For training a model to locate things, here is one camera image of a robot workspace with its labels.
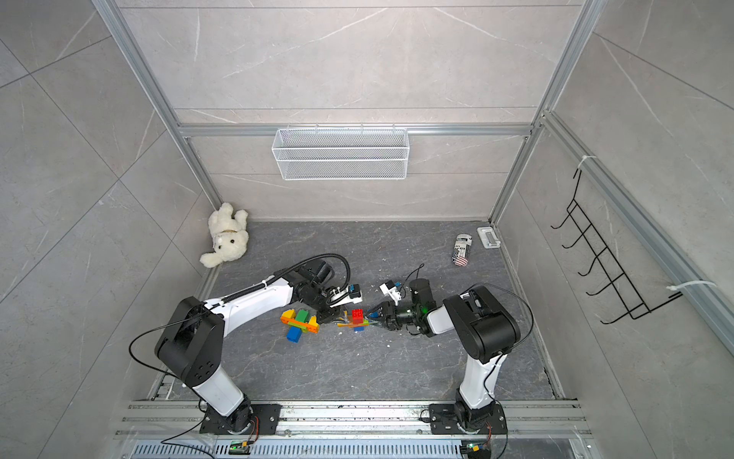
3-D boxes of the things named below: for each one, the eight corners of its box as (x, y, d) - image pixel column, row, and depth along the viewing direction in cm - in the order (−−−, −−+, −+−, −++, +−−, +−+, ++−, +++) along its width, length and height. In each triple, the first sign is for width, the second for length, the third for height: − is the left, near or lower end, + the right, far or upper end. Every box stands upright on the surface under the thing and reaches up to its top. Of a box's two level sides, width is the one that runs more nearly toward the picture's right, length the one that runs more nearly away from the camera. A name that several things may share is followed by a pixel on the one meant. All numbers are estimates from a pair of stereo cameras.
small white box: (482, 248, 114) (484, 244, 112) (476, 230, 120) (478, 227, 118) (499, 248, 114) (501, 244, 112) (493, 230, 120) (494, 227, 118)
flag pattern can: (449, 265, 108) (451, 259, 105) (456, 237, 117) (458, 231, 114) (465, 269, 107) (468, 263, 104) (470, 241, 116) (473, 235, 113)
